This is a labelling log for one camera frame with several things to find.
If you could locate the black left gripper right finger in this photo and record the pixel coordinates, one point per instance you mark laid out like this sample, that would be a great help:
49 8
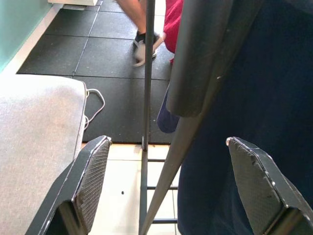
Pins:
256 186

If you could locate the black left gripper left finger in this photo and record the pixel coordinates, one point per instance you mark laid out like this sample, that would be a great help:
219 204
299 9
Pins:
90 176

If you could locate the grey upholstered ottoman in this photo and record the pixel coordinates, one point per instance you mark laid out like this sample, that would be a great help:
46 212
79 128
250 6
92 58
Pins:
36 134

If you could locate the dark navy printed shirt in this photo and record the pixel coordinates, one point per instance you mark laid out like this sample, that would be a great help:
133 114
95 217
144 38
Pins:
269 98

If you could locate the black rubber floor mat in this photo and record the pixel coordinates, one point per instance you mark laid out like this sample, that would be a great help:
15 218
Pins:
110 61

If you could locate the black metal clothes rack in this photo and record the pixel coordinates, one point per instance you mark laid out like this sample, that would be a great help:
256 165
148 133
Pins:
149 73

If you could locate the black and white sneaker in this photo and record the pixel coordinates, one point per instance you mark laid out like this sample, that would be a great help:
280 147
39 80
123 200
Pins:
140 49

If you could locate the person bare leg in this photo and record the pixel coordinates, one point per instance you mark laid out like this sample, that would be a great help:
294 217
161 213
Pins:
132 14

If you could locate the red shirt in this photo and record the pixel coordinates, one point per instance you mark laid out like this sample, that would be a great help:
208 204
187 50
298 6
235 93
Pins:
173 24

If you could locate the white cabinet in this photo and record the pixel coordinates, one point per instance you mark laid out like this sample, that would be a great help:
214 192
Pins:
73 3

